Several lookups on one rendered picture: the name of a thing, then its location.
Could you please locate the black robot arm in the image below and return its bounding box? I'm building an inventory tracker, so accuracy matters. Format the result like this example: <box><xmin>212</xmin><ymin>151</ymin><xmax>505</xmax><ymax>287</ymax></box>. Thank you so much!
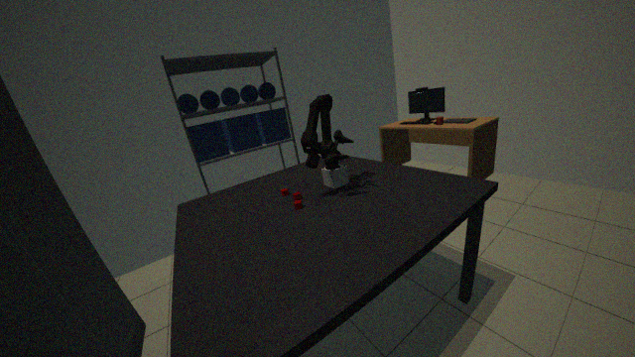
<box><xmin>301</xmin><ymin>94</ymin><xmax>332</xmax><ymax>169</ymax></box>

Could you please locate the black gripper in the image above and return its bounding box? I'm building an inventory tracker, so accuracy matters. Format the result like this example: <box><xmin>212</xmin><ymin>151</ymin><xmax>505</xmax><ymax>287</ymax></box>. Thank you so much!
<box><xmin>318</xmin><ymin>130</ymin><xmax>354</xmax><ymax>168</ymax></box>

